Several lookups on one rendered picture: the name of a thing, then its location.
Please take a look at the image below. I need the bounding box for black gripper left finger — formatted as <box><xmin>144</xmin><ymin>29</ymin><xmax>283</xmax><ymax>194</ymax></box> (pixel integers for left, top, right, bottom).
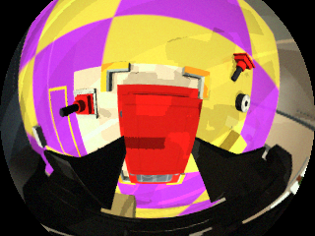
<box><xmin>42</xmin><ymin>135</ymin><xmax>126</xmax><ymax>209</ymax></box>

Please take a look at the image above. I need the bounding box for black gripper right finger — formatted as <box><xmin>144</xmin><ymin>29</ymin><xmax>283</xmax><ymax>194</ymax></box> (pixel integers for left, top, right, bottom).
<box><xmin>190</xmin><ymin>138</ymin><xmax>265</xmax><ymax>204</ymax></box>

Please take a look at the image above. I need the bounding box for small black tyre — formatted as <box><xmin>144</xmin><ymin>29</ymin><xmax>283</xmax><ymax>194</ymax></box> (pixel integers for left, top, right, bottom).
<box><xmin>235</xmin><ymin>93</ymin><xmax>251</xmax><ymax>113</ymax></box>

